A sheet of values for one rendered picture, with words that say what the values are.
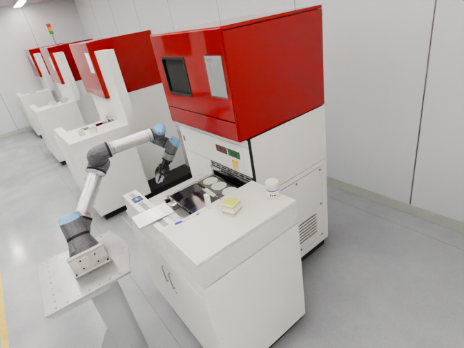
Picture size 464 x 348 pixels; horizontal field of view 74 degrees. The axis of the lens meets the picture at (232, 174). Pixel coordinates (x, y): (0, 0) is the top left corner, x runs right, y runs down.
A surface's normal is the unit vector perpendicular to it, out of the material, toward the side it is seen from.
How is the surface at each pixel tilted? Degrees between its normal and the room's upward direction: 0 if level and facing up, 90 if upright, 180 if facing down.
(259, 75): 90
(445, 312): 0
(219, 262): 90
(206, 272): 90
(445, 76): 90
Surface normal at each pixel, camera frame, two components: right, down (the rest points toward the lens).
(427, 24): -0.78, 0.41
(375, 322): -0.16, -0.87
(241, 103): 0.61, 0.29
